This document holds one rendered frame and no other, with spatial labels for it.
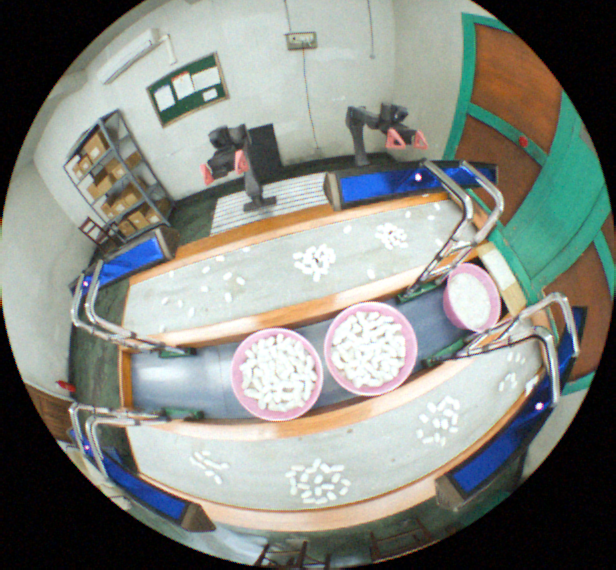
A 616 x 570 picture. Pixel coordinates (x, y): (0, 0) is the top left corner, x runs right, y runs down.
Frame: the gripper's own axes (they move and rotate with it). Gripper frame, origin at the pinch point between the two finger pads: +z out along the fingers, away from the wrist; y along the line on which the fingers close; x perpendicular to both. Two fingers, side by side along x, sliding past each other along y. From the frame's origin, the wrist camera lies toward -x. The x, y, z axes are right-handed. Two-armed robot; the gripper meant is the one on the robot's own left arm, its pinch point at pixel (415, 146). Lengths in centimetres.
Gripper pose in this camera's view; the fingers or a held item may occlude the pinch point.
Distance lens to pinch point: 67.0
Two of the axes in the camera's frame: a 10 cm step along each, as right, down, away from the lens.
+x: 1.0, 5.2, 8.5
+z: 2.0, 8.2, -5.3
